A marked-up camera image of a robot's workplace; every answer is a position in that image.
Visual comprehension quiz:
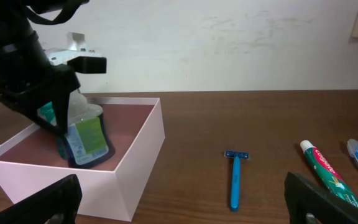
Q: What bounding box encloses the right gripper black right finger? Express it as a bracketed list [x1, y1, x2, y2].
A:
[284, 172, 358, 224]

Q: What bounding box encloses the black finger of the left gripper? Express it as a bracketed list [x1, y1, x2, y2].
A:
[50, 90, 70, 136]
[26, 110, 64, 137]

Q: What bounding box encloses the dark blue pump bottle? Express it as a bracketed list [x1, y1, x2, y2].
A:
[62, 90, 116, 169]

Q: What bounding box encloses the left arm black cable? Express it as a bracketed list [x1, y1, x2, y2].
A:
[23, 0, 90, 26]

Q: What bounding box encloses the teal mouthwash bottle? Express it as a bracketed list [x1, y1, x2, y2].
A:
[37, 102, 67, 160]

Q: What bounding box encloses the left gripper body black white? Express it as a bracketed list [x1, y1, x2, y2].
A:
[0, 31, 107, 117]

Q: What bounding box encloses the white open cardboard box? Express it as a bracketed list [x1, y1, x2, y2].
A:
[0, 97, 165, 222]

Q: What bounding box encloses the green red toothpaste tube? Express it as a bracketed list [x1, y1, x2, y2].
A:
[300, 140, 358, 208]

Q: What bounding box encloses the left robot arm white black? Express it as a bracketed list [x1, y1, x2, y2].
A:
[0, 0, 107, 136]

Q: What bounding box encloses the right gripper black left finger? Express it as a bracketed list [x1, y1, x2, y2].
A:
[0, 174, 82, 224]

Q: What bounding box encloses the blue disposable razor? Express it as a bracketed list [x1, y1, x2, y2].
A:
[224, 151, 249, 212]

